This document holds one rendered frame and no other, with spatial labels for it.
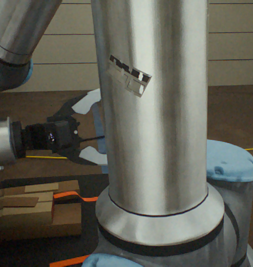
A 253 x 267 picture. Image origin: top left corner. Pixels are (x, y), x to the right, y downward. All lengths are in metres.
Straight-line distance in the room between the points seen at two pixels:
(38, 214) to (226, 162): 1.83
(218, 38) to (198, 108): 6.40
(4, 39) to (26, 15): 0.06
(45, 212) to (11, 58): 1.68
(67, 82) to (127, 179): 5.99
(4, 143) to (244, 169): 0.39
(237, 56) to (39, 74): 3.72
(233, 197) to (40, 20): 0.41
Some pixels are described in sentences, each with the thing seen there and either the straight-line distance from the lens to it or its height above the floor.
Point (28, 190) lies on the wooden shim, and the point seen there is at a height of 0.11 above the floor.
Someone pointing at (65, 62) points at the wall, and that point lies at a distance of 6.25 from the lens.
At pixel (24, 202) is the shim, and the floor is 0.22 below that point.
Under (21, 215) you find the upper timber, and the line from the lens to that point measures 2.27.
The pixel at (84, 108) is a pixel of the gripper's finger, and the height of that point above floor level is 1.23.
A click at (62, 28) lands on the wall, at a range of 6.19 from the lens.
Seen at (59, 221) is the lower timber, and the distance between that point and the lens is 2.31.
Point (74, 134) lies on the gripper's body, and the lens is 0.63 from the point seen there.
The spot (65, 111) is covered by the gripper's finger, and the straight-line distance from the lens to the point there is 0.63.
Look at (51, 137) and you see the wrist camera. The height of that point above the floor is 1.21.
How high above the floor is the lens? 1.41
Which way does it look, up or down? 20 degrees down
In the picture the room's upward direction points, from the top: straight up
